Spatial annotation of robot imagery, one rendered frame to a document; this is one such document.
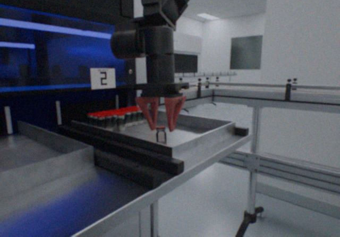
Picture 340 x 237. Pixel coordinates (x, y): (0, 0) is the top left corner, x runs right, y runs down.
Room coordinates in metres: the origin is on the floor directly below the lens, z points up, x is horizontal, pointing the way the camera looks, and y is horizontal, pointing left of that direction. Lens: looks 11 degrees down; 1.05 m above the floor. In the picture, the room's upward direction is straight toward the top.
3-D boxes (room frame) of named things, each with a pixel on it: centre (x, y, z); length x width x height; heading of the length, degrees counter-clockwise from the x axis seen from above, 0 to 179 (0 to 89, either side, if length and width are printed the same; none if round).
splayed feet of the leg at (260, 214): (1.36, -0.51, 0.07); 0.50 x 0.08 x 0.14; 141
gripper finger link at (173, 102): (0.47, 0.01, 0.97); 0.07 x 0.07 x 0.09; 65
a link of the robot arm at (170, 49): (0.48, 0.03, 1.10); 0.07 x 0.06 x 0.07; 66
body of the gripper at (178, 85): (0.47, 0.02, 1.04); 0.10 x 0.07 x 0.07; 65
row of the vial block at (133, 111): (0.66, 0.13, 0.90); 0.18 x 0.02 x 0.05; 141
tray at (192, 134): (0.59, 0.05, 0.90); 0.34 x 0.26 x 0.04; 51
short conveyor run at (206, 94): (1.24, 0.00, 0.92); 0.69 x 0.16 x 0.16; 141
